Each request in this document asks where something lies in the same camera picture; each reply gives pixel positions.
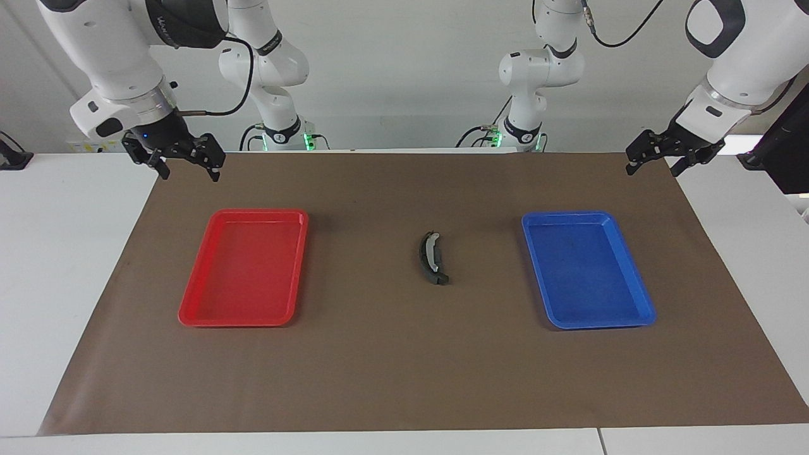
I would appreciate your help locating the brown table mat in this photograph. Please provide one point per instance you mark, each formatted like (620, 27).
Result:
(379, 366)

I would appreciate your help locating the curved brake shoe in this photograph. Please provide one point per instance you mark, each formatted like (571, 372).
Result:
(431, 249)

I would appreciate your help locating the blue plastic tray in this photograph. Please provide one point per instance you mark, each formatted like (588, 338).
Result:
(588, 272)

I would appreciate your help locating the red plastic tray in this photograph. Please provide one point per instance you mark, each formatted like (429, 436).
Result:
(246, 272)

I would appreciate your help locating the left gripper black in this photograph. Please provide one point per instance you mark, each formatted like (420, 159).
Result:
(698, 139)

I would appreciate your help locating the yellow label sticker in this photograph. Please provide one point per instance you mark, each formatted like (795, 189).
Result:
(95, 146)

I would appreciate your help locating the black clamp stand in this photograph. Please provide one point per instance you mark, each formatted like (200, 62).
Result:
(16, 161)

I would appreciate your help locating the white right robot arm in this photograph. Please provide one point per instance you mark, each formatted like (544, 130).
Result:
(107, 57)

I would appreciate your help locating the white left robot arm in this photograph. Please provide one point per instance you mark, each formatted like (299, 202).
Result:
(746, 44)

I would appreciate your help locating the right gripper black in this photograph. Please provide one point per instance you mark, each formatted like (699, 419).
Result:
(161, 136)

